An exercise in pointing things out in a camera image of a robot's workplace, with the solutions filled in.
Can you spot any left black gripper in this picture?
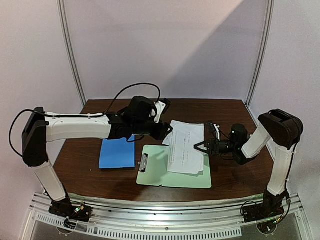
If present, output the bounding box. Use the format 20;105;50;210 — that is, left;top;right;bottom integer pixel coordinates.
132;118;173;141

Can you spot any white paper sheets stack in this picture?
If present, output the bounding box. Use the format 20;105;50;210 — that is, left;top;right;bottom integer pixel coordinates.
167;129;205;175

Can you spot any metal clipboard clip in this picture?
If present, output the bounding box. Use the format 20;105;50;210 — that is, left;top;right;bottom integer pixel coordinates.
139;153;149;173

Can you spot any green clipboard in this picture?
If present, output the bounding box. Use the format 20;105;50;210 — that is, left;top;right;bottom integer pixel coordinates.
136;145;212;189

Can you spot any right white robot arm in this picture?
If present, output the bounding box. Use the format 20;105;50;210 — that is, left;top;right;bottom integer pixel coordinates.
193;109;304;198

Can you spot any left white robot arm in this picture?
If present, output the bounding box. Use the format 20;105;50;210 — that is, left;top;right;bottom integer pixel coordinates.
22;107;173;217

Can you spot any blue folder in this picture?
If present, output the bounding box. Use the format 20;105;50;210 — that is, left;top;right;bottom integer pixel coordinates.
99;136;136;170

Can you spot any white paper sheet far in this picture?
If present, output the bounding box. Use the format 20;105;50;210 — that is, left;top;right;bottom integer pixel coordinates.
162;120;205;146

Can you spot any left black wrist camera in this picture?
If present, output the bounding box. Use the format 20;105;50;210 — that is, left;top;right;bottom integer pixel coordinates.
124;96;171;124

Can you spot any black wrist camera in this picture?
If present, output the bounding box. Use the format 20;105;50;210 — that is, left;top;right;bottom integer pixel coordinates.
206;121;250;145
124;96;171;124

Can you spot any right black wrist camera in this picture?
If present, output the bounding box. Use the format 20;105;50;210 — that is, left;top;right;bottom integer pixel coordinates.
206;121;250;145

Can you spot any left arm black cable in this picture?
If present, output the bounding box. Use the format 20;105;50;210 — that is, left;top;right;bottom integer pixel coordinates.
8;83;161;157

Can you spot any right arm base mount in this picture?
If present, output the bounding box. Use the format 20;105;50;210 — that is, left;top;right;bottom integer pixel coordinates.
240;200;291;236

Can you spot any aluminium front rail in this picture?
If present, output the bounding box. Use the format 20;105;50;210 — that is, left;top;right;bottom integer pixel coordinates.
21;193;312;240

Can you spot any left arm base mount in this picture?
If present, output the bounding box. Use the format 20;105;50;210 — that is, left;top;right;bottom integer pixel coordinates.
48;198;93;230

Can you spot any right aluminium frame post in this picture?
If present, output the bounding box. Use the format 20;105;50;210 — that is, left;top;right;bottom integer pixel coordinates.
244;0;275;108

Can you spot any aluminium frame post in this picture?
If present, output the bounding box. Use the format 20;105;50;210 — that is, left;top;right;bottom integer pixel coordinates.
244;0;275;108
57;0;87;107

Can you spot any left aluminium frame post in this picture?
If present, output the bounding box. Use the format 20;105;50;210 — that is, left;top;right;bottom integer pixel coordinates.
57;0;87;107

